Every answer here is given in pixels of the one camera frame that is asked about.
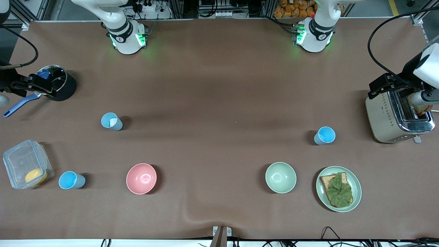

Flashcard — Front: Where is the bag of orange buns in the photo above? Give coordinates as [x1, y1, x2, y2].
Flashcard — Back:
[273, 0, 318, 18]

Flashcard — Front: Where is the silver toaster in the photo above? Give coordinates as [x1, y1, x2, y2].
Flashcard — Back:
[365, 90, 435, 144]

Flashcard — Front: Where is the green lettuce leaf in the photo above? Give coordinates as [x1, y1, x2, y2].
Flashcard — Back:
[325, 173, 353, 208]

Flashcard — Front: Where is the metal bracket with post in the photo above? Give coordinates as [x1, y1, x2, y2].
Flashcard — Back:
[210, 226, 232, 247]

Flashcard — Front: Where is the brown table cover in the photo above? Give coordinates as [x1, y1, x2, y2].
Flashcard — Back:
[0, 17, 439, 240]

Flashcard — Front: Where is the white power strip with plugs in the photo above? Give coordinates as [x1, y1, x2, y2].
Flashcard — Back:
[135, 0, 162, 13]

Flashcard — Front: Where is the dark toast slice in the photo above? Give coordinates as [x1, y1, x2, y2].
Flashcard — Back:
[408, 94, 433, 117]

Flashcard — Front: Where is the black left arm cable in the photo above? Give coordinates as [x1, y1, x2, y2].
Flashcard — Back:
[368, 6, 439, 86]

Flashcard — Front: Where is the yellow round food piece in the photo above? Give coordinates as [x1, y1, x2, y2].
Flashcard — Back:
[25, 168, 48, 184]

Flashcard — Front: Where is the clear plastic food container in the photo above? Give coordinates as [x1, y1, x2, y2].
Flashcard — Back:
[3, 139, 55, 190]

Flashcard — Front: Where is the thin black looped cable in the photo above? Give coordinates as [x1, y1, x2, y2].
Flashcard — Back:
[321, 226, 343, 240]

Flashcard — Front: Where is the brown bread slice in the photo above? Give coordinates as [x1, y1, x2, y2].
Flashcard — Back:
[320, 172, 354, 208]

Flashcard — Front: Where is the glass lid with blue knob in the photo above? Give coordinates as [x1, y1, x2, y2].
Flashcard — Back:
[36, 65, 67, 94]

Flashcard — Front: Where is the pale green plate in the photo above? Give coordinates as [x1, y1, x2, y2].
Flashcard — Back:
[316, 166, 362, 213]

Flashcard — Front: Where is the black saucepan with blue handle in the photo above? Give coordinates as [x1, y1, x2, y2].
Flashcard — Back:
[3, 64, 76, 118]

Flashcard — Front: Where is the pink bowl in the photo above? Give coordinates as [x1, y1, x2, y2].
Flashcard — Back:
[126, 163, 157, 195]

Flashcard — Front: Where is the light blue cup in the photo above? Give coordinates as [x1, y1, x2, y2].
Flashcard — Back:
[58, 171, 86, 190]
[101, 113, 123, 131]
[314, 127, 336, 145]

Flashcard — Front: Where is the pale green bowl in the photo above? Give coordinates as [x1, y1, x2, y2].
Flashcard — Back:
[265, 162, 297, 194]

